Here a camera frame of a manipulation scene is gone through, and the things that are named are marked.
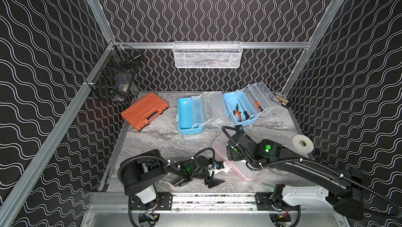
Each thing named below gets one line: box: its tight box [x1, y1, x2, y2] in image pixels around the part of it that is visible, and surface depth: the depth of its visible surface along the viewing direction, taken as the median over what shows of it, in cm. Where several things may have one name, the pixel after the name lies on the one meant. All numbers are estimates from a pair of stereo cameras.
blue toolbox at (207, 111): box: [175, 91, 230, 135], surface depth 105 cm
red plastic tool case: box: [120, 92, 170, 132], surface depth 106 cm
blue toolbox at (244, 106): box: [222, 81, 282, 127], surface depth 108 cm
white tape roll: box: [291, 133, 315, 154], surface depth 95 cm
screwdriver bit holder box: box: [272, 95, 290, 106], surface depth 116 cm
